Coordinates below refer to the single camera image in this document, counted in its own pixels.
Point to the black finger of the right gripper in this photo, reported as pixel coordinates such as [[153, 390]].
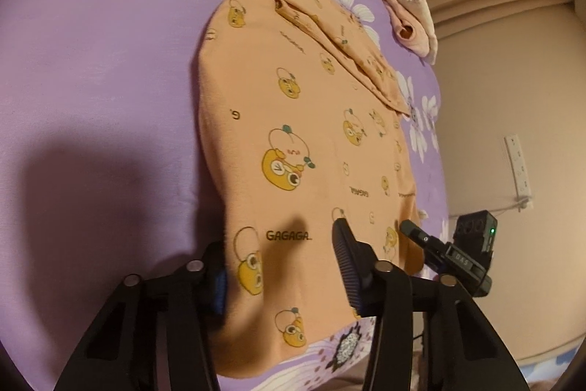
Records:
[[415, 233]]

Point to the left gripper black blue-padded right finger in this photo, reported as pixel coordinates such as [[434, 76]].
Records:
[[461, 350]]

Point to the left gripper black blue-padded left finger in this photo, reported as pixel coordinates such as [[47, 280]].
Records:
[[119, 349]]

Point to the orange cartoon print garment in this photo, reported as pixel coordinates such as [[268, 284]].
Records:
[[300, 119]]

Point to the purple floral bed sheet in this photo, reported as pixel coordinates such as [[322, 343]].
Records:
[[101, 174]]

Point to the pink rolled small garment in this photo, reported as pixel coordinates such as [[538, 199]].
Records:
[[413, 27]]

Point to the black camera with green light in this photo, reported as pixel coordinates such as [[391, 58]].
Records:
[[475, 234]]

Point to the white wall power strip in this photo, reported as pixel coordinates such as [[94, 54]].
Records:
[[524, 196]]

